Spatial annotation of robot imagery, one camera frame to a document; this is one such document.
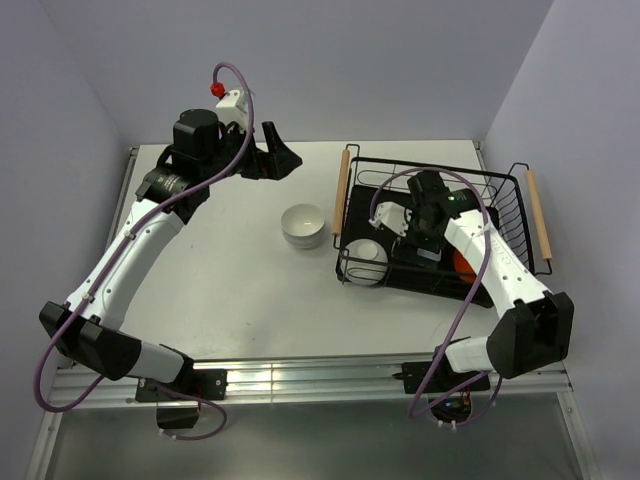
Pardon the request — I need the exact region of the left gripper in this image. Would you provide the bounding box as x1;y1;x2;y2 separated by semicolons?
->
201;121;301;184

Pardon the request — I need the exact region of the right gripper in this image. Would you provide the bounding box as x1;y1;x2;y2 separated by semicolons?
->
392;200;446;270

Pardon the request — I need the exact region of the orange bowl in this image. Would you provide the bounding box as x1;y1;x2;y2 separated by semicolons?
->
452;250;476;284

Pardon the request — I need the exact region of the single white bowl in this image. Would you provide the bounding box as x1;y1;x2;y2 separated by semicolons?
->
342;238;388;287

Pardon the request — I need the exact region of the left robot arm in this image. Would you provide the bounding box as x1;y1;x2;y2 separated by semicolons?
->
39;109;302;399

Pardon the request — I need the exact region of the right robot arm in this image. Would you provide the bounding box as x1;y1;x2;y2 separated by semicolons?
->
407;170;574;390

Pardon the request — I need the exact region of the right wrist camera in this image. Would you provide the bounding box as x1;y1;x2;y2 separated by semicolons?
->
369;202;412;238

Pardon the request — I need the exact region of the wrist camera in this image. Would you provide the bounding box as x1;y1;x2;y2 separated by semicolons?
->
369;202;412;238
210;81;254;134

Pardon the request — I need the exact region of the black wire dish rack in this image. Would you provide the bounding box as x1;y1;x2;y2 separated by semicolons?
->
334;155;552;300

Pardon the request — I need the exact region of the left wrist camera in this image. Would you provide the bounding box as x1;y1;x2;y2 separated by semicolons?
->
210;81;254;134

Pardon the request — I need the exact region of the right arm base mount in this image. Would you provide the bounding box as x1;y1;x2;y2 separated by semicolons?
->
394;360;491;423

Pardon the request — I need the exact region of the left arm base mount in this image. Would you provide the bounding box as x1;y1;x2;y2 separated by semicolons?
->
134;369;227;430

